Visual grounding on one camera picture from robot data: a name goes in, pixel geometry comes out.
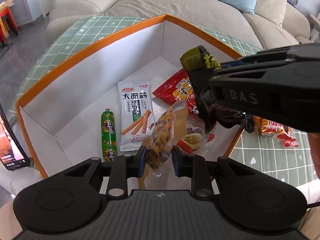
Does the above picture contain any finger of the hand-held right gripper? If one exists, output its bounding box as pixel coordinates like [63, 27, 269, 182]
[221, 42, 320, 71]
[209, 66, 267, 88]

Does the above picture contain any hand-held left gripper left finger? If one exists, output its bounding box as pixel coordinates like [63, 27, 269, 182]
[60, 146, 147, 199]

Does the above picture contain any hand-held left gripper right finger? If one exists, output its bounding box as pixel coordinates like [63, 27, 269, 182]
[172, 145, 260, 198]

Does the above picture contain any small clear snack packet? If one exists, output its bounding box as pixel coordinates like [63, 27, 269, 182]
[175, 119, 217, 156]

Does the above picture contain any dark green snack packet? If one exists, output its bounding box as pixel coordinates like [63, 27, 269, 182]
[179, 45, 222, 133]

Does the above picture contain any clear peanut packet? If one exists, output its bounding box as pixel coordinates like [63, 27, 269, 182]
[143, 99, 188, 177]

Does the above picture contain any green sausage stick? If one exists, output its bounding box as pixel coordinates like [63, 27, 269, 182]
[101, 108, 118, 162]

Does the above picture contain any white spicy strip packet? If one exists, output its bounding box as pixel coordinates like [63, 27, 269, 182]
[117, 80, 155, 152]

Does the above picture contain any red snack packet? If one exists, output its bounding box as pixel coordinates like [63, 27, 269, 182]
[152, 69, 202, 114]

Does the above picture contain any orange cardboard box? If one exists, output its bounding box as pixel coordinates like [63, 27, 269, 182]
[15, 14, 247, 180]

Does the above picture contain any person's right forearm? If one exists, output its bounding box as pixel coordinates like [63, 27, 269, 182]
[307, 132, 320, 178]

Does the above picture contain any red yellow striped snack bag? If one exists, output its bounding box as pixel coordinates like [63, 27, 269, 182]
[253, 116, 300, 148]

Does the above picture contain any beige pillow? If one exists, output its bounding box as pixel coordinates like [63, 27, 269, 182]
[254, 0, 288, 28]

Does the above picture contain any green checked tablecloth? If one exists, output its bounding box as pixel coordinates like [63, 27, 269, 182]
[5, 15, 320, 188]

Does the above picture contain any white book rack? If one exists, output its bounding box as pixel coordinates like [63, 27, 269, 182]
[308, 13, 320, 43]

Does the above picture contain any beige sofa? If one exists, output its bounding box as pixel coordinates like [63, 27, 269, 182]
[46, 0, 312, 53]

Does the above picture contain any phone with lit screen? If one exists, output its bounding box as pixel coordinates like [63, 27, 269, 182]
[0, 102, 30, 172]

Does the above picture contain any red plastic stool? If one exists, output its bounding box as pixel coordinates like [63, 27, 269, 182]
[0, 6, 18, 47]

